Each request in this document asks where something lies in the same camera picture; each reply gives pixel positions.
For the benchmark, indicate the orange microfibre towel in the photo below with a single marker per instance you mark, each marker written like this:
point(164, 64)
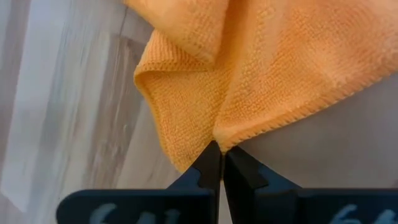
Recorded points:
point(248, 77)

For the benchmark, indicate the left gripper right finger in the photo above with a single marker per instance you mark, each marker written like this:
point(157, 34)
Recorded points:
point(311, 207)

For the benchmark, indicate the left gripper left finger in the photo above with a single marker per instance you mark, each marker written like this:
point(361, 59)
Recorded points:
point(140, 207)

